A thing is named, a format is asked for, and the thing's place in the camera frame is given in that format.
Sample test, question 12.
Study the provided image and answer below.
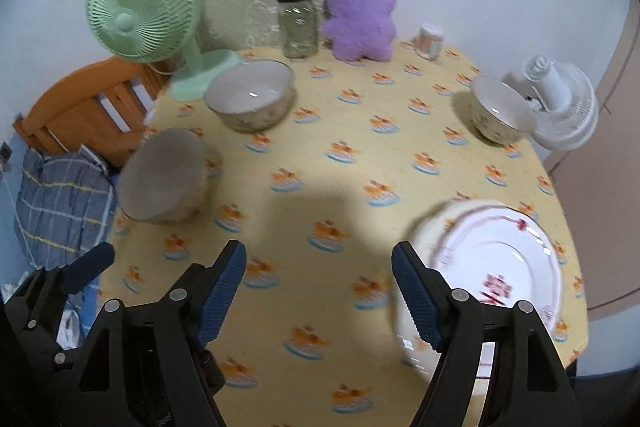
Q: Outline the large yellow floral plate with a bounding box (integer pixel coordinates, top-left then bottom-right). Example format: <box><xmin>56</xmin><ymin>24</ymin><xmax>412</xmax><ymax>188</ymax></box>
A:
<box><xmin>393</xmin><ymin>199</ymin><xmax>568</xmax><ymax>380</ymax></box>

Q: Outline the green desk fan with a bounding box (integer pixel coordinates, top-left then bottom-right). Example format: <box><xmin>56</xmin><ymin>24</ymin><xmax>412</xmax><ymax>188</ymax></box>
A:
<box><xmin>86</xmin><ymin>0</ymin><xmax>243</xmax><ymax>102</ymax></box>

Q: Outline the light blue bed sheet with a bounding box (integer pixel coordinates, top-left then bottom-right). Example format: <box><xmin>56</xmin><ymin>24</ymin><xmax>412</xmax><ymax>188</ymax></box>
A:
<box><xmin>0</xmin><ymin>167</ymin><xmax>106</xmax><ymax>308</ymax></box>

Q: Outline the cotton swab container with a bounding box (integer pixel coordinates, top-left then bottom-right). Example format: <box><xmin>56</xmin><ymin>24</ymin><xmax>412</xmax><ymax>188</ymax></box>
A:
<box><xmin>417</xmin><ymin>24</ymin><xmax>445</xmax><ymax>59</ymax></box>

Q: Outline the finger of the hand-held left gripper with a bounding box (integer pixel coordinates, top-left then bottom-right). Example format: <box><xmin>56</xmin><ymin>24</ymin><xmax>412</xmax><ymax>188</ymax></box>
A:
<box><xmin>17</xmin><ymin>242</ymin><xmax>116</xmax><ymax>333</ymax></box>

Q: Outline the beige floral bowl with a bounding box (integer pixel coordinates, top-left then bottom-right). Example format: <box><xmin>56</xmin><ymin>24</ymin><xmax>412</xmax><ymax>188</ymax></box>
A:
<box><xmin>202</xmin><ymin>59</ymin><xmax>296</xmax><ymax>132</ymax></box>
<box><xmin>116</xmin><ymin>128</ymin><xmax>210</xmax><ymax>224</ymax></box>
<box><xmin>469</xmin><ymin>76</ymin><xmax>537</xmax><ymax>144</ymax></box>

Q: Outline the purple plush toy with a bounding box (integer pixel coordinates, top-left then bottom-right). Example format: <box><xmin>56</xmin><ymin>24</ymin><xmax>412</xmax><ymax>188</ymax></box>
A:
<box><xmin>322</xmin><ymin>0</ymin><xmax>397</xmax><ymax>61</ymax></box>

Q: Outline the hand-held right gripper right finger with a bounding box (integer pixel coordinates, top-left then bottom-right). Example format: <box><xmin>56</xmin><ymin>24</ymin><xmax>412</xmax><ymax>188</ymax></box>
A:
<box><xmin>391</xmin><ymin>241</ymin><xmax>583</xmax><ymax>427</ymax></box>

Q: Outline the white plate with red pattern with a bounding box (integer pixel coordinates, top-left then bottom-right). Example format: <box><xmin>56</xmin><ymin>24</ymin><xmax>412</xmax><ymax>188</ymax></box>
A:
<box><xmin>431</xmin><ymin>206</ymin><xmax>564</xmax><ymax>348</ymax></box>

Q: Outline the white crumpled cloth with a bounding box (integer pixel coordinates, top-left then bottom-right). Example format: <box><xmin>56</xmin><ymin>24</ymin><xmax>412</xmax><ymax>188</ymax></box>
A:
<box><xmin>55</xmin><ymin>302</ymin><xmax>86</xmax><ymax>350</ymax></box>

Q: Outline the glass jar with lid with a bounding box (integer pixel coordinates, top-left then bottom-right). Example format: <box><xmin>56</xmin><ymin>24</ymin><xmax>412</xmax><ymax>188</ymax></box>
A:
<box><xmin>276</xmin><ymin>0</ymin><xmax>319</xmax><ymax>59</ymax></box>

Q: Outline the yellow printed tablecloth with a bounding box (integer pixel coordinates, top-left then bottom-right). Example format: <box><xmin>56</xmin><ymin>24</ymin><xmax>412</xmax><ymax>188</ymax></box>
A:
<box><xmin>97</xmin><ymin>44</ymin><xmax>586</xmax><ymax>427</ymax></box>

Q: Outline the white desk fan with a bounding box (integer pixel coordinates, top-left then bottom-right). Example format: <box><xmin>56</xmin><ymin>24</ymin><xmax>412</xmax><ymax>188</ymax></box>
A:
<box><xmin>502</xmin><ymin>53</ymin><xmax>599</xmax><ymax>152</ymax></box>

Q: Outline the beige door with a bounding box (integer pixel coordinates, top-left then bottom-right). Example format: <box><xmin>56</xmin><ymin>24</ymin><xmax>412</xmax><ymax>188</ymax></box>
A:
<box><xmin>545</xmin><ymin>0</ymin><xmax>640</xmax><ymax>323</ymax></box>

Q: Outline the blue plaid pillow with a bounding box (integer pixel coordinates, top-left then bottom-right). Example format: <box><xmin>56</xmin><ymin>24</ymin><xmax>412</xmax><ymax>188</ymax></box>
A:
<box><xmin>15</xmin><ymin>146</ymin><xmax>118</xmax><ymax>268</ymax></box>

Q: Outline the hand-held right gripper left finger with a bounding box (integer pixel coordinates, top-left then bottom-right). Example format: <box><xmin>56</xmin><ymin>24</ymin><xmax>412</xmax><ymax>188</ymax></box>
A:
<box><xmin>75</xmin><ymin>239</ymin><xmax>248</xmax><ymax>427</ymax></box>

